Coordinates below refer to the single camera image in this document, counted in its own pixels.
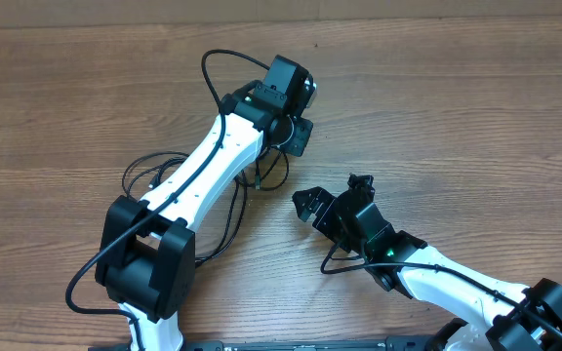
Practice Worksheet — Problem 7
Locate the black USB-A cable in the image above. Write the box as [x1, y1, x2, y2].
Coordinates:
[193, 145, 291, 268]

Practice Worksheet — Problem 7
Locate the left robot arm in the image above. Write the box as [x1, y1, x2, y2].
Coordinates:
[92, 56, 317, 350]

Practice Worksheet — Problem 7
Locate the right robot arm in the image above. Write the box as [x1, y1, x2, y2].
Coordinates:
[292, 175, 562, 350]

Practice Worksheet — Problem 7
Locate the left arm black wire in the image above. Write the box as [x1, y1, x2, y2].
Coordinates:
[64, 48, 271, 351]

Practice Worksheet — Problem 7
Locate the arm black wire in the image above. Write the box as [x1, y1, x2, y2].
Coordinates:
[319, 238, 562, 351]
[64, 48, 271, 351]

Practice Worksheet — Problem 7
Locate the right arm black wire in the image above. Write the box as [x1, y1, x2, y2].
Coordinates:
[319, 238, 562, 351]

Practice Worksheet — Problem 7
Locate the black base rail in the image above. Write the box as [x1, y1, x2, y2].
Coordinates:
[88, 334, 458, 351]

